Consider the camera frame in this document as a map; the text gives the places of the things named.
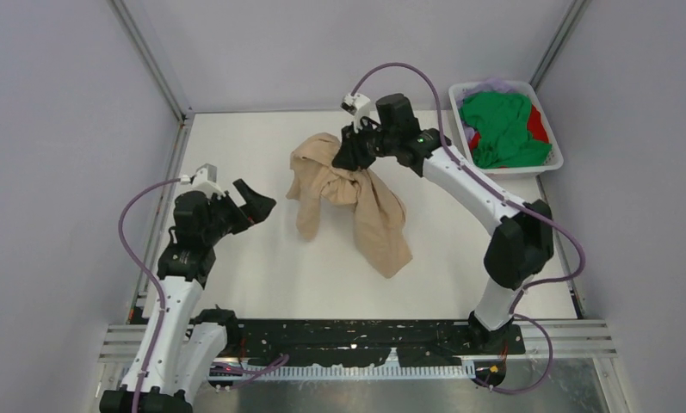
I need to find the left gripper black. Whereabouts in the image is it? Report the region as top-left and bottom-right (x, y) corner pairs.
(203, 180), (275, 244)

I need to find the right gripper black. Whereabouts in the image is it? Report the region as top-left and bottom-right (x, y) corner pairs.
(334, 118), (399, 172)

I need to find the beige t shirt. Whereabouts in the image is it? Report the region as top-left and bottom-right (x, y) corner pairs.
(287, 133), (413, 279)

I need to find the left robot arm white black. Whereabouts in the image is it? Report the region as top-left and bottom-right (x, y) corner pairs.
(99, 176), (276, 412)

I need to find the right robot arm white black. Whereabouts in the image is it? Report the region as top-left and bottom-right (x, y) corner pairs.
(332, 93), (553, 354)

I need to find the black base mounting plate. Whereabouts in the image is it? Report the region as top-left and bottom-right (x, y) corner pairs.
(220, 318), (525, 367)

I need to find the green t shirt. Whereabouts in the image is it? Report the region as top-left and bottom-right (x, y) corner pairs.
(459, 91), (552, 169)

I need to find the lavender t shirt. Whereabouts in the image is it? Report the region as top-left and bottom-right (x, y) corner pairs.
(458, 77), (518, 144)

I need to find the red t shirt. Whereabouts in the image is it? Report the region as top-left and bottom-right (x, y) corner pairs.
(464, 105), (551, 151)

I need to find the white plastic basket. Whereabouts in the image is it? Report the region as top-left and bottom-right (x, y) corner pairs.
(448, 80), (563, 179)

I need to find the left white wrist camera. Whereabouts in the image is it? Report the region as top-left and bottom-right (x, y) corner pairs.
(190, 163), (226, 200)

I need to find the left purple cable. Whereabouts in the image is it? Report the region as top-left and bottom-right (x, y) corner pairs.
(118, 177), (191, 413)

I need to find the white slotted cable duct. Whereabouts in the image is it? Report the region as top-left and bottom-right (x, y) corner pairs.
(207, 364), (477, 382)

